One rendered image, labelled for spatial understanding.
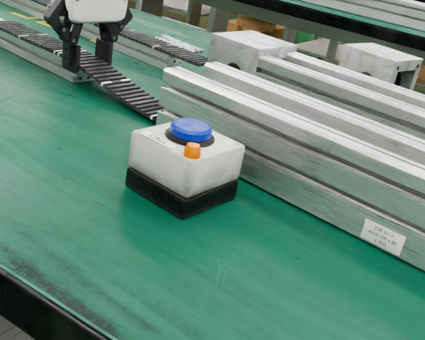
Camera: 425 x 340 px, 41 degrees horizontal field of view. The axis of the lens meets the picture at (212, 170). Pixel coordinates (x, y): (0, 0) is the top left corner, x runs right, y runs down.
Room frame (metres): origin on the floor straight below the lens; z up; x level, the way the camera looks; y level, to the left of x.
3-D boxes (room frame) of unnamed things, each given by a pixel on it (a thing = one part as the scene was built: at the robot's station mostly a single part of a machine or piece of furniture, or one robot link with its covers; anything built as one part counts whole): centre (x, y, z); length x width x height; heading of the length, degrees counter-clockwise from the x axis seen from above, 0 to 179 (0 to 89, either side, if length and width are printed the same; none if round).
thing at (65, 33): (0.76, 0.23, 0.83); 0.03 x 0.03 x 0.07; 54
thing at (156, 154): (0.51, 0.02, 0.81); 0.10 x 0.08 x 0.06; 144
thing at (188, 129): (0.50, 0.03, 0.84); 0.04 x 0.04 x 0.02
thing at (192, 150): (0.46, 0.02, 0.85); 0.01 x 0.01 x 0.01
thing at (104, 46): (0.83, 0.18, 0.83); 0.03 x 0.03 x 0.07; 54
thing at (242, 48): (0.85, -0.02, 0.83); 0.12 x 0.09 x 0.10; 144
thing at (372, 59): (0.95, -0.24, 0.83); 0.11 x 0.10 x 0.10; 137
